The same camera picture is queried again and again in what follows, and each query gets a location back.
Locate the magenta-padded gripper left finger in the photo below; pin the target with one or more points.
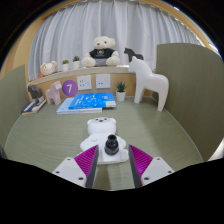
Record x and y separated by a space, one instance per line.
71 168

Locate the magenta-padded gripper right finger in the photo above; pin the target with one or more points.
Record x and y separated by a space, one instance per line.
155 168

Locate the black charger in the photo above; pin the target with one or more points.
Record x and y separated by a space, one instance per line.
111 145

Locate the white bear-shaped power strip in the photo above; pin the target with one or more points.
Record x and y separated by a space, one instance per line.
99 128

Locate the light blue book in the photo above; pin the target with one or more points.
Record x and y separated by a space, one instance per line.
63 108

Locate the bright blue book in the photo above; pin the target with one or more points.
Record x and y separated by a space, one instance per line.
91 100

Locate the dark navy book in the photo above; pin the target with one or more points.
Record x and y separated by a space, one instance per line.
31 108

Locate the pink horse figurine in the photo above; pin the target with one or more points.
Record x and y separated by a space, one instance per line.
54 95

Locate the purple round number sign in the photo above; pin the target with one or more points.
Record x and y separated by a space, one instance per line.
69 88

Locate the spiky potted plant, white pot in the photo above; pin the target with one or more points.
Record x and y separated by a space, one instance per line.
120 95

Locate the olive green partition panel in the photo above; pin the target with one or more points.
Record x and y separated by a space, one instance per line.
11 103
193 96

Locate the dark grey horse figurine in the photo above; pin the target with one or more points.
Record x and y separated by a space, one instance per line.
34 91

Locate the large white horse figurine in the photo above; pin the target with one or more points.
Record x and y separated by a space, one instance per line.
150 81

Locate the wooden window ledge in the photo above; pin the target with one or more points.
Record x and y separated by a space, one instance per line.
100 70

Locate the tiny potted plant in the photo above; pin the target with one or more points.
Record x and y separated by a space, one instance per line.
65 66
76 64

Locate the small orange-maned plush toy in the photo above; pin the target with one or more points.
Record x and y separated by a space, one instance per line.
48 68

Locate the black horse figurine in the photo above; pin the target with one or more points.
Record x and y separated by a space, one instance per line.
130 53

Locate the cream teddy bear, black shirt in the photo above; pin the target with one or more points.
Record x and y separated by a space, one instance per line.
101 53

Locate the grey-white curtain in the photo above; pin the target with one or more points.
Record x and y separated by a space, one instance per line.
100 23

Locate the white wall socket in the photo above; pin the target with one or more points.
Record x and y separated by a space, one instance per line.
84 82
103 81

